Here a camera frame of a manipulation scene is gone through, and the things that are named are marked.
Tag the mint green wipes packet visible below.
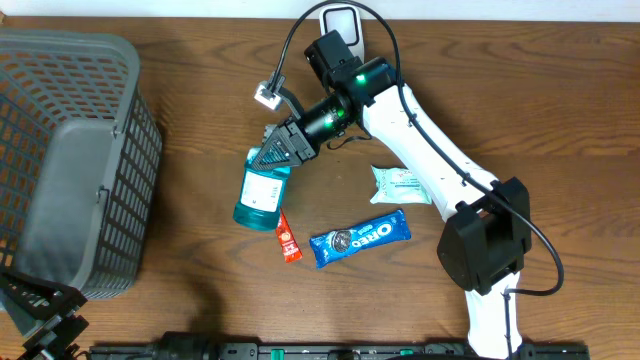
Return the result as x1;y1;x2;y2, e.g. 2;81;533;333
370;166;432;205

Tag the grey plastic shopping basket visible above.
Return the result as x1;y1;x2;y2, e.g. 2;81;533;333
1;28;162;299

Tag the blue Oreo cookie pack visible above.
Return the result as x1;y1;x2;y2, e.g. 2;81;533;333
309;209;412;269

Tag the red Nescafe coffee stick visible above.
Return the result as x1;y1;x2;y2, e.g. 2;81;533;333
275;211;303;263

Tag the teal lidded small jar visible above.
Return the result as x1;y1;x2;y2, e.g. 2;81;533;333
233;147;291;231

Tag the white barcode scanner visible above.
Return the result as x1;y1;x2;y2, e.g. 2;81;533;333
318;4;365;62

